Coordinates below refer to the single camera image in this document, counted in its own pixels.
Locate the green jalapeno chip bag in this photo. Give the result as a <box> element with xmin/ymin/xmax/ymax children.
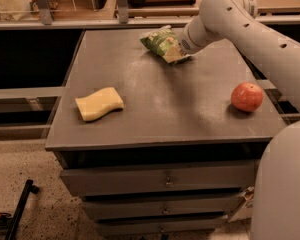
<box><xmin>139</xmin><ymin>25</ymin><xmax>188</xmax><ymax>64</ymax></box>

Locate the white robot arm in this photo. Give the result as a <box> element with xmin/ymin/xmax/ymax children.
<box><xmin>179</xmin><ymin>0</ymin><xmax>300</xmax><ymax>240</ymax></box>

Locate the red apple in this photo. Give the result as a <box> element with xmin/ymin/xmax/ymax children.
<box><xmin>231</xmin><ymin>82</ymin><xmax>263</xmax><ymax>112</ymax></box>

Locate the yellow sponge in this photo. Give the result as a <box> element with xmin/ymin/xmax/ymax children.
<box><xmin>75</xmin><ymin>87</ymin><xmax>124</xmax><ymax>122</ymax></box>

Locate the grey drawer cabinet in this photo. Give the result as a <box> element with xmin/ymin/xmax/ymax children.
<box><xmin>46</xmin><ymin>29</ymin><xmax>284</xmax><ymax>235</ymax></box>

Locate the cardboard box with items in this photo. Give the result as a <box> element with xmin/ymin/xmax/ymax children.
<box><xmin>228</xmin><ymin>186</ymin><xmax>255</xmax><ymax>222</ymax></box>

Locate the grey metal railing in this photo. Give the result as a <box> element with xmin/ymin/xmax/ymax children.
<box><xmin>0</xmin><ymin>0</ymin><xmax>300</xmax><ymax>29</ymax></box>

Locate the black floor stand leg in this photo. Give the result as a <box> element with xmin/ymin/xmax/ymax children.
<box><xmin>0</xmin><ymin>179</ymin><xmax>39</xmax><ymax>240</ymax></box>

